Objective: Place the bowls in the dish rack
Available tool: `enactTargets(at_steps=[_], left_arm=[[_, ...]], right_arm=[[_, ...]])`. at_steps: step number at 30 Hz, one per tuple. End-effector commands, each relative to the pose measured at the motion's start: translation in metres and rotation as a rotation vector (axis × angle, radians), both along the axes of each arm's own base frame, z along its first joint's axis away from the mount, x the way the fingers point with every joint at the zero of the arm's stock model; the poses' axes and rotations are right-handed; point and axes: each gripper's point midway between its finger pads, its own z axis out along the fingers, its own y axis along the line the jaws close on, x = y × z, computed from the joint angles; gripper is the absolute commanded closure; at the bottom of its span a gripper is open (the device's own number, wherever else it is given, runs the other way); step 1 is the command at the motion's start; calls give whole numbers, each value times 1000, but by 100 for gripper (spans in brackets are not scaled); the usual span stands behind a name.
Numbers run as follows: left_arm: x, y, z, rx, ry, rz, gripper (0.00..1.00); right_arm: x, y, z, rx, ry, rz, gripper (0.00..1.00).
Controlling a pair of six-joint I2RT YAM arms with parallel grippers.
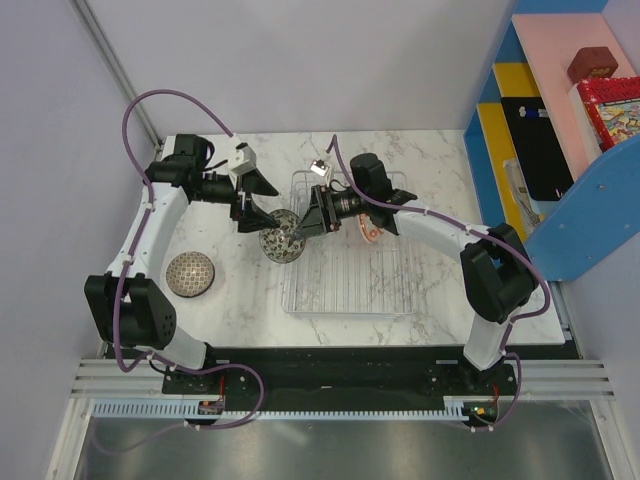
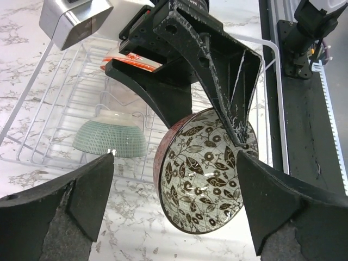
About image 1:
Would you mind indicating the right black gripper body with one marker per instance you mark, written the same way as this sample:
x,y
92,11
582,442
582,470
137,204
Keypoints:
x,y
330,215

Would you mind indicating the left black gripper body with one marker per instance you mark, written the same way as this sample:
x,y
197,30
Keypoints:
x,y
236,205

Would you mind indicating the leaf patterned bowl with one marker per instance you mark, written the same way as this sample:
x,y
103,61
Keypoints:
x,y
281,245

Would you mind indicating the orange patterned bowl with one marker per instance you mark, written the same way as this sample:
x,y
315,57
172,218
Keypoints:
x,y
369,231

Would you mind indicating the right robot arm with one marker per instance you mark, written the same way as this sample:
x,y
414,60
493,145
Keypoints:
x,y
497,272

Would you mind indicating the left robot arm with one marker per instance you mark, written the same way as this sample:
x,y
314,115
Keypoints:
x,y
126,302

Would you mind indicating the grid patterned bowl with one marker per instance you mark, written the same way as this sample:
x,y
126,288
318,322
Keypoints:
x,y
190,274

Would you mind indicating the yellow black panel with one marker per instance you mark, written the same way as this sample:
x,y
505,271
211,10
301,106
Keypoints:
x,y
507,79

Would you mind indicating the pink board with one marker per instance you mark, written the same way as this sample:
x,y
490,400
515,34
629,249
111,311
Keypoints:
x,y
550,42

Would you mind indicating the blue shelf unit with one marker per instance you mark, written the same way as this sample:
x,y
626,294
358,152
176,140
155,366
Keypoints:
x,y
600,211

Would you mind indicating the dark red box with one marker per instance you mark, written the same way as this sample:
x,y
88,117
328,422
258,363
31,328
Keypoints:
x,y
592,62

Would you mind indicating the red game box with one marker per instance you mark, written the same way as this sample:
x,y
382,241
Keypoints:
x,y
612,108

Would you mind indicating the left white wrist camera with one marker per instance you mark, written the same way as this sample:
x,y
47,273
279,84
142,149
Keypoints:
x,y
241,161

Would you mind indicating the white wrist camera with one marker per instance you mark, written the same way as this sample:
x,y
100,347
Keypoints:
x,y
241,161
323,169

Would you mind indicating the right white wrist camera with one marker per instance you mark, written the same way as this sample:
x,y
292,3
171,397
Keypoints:
x,y
323,169

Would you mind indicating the clear wire dish rack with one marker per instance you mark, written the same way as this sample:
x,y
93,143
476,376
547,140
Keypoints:
x,y
339,275

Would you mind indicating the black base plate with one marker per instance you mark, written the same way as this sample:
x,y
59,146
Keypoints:
x,y
343,377

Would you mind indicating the white cable duct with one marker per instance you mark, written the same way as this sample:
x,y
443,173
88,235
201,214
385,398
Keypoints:
x,y
197,410

